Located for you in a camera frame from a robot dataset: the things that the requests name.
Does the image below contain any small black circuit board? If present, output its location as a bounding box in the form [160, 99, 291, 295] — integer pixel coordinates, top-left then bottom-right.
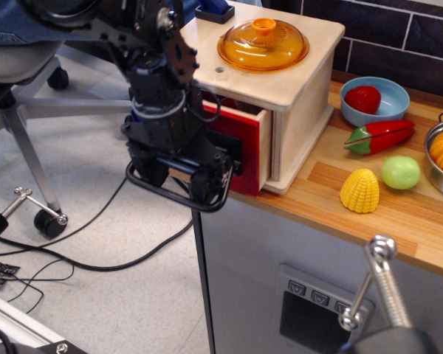
[0, 262, 21, 277]

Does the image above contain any metal clamp screw left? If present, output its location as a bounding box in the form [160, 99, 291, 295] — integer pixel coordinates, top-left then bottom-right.
[0, 186, 69, 240]

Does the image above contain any wooden box housing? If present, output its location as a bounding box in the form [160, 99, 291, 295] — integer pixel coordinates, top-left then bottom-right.
[181, 1, 346, 194]

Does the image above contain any red toy strawberry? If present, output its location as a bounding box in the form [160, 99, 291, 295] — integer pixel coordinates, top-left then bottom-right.
[344, 86, 382, 114]

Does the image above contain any black metal drawer handle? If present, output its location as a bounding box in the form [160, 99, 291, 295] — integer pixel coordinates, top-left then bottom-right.
[126, 162, 233, 213]

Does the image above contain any metal clamp screw right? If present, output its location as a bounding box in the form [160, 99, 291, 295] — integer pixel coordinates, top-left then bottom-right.
[338, 235, 413, 332]

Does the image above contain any blue jeans leg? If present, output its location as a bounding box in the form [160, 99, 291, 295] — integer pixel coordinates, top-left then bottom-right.
[0, 1, 96, 46]

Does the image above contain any yellow toy corn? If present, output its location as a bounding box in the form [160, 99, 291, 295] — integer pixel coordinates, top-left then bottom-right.
[340, 169, 380, 214]

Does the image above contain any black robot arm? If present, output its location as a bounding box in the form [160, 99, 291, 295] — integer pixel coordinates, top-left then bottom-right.
[21, 1, 235, 212]

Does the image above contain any steel pot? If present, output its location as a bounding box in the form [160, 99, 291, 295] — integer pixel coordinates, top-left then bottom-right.
[424, 113, 443, 194]

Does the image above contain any aluminium frame rail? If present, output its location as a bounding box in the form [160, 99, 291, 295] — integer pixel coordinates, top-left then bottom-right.
[0, 299, 85, 353]

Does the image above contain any red jar in drawer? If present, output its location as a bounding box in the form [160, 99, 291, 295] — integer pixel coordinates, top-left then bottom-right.
[221, 97, 261, 115]

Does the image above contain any red toy chili pepper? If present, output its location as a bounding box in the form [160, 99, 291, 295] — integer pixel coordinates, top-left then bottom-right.
[344, 119, 416, 156]

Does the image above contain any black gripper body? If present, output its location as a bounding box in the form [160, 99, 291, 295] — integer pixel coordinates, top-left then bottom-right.
[122, 90, 233, 177]

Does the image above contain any grey toy kitchen cabinet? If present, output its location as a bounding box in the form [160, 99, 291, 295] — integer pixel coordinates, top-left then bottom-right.
[194, 178, 443, 353]

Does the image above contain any grey office chair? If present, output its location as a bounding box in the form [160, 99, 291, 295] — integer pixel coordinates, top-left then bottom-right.
[0, 41, 131, 238]

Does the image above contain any black floor cable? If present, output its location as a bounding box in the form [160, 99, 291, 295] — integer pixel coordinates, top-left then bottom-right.
[0, 176, 195, 273]

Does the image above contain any light blue bowl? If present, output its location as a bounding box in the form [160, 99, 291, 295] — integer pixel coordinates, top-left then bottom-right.
[340, 77, 410, 127]

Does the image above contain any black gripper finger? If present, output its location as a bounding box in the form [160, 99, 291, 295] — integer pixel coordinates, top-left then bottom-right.
[134, 159, 168, 187]
[189, 169, 224, 205]

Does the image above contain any red front wooden drawer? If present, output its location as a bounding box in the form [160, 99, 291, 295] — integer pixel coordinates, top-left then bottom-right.
[207, 104, 272, 196]

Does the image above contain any metal clamp screw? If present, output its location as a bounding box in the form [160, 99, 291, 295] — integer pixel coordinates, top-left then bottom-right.
[0, 186, 69, 240]
[338, 235, 413, 332]

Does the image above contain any black and blue clamp top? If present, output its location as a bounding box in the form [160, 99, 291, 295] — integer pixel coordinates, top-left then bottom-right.
[195, 0, 235, 24]

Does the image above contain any orange glass pot lid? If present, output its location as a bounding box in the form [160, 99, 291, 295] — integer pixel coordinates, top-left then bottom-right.
[217, 18, 309, 72]

